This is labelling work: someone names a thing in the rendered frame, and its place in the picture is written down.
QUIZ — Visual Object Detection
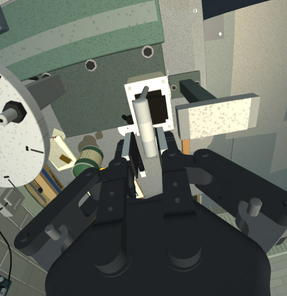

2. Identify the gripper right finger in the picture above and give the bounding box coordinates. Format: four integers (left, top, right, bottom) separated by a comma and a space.
155, 126, 287, 254

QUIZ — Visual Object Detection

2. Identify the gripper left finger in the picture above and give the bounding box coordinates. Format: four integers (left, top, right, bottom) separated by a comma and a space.
13, 132, 142, 258

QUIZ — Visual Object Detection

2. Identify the white round depth turret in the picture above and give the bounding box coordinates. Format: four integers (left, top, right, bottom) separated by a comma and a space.
0, 61, 52, 189

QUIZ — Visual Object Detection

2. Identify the grey turret shaft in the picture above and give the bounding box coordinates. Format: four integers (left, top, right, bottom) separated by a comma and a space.
0, 108, 19, 127

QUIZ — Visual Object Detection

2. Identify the grey block on turret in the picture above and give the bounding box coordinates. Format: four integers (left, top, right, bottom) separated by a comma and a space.
24, 73, 67, 111

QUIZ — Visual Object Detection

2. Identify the grey plate with screws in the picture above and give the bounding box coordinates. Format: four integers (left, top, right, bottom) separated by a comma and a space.
203, 13, 226, 42

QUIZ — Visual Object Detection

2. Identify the green drill press head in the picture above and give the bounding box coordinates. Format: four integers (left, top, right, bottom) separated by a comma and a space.
0, 0, 166, 140

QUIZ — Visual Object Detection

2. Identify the brown cardboard box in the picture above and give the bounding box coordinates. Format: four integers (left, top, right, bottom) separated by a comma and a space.
23, 163, 66, 208

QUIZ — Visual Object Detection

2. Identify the green tin can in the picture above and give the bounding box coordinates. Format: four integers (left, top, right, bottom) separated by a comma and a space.
71, 145, 105, 180

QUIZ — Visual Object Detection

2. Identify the cream carton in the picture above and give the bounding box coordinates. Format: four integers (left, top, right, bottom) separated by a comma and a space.
48, 128, 78, 172

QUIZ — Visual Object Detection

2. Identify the grey white small device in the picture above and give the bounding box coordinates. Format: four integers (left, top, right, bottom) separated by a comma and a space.
0, 186, 26, 218

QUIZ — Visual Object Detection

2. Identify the black flat bar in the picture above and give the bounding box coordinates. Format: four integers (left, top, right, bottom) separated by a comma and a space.
129, 133, 148, 179

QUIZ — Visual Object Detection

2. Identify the black hex nut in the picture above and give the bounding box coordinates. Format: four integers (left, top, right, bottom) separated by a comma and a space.
2, 100, 28, 125

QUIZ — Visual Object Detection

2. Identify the small green plug box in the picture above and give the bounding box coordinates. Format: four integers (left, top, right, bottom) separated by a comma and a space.
0, 273, 14, 296

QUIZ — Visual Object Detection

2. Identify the dark blue panel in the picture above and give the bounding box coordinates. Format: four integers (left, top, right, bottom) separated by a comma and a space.
200, 0, 287, 22

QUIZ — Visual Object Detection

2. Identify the dark framed screen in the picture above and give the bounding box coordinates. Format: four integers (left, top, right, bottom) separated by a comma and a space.
0, 0, 11, 36

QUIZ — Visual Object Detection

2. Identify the orange post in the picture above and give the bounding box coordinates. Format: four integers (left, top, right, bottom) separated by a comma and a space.
181, 138, 191, 156

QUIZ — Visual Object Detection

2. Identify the black cable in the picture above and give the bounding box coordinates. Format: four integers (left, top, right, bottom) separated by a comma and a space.
0, 206, 14, 283

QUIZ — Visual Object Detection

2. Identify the white switch lever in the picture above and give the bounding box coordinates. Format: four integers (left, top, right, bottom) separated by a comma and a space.
132, 85, 159, 159

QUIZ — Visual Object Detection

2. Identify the white switch box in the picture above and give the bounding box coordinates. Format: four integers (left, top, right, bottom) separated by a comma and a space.
123, 71, 176, 137

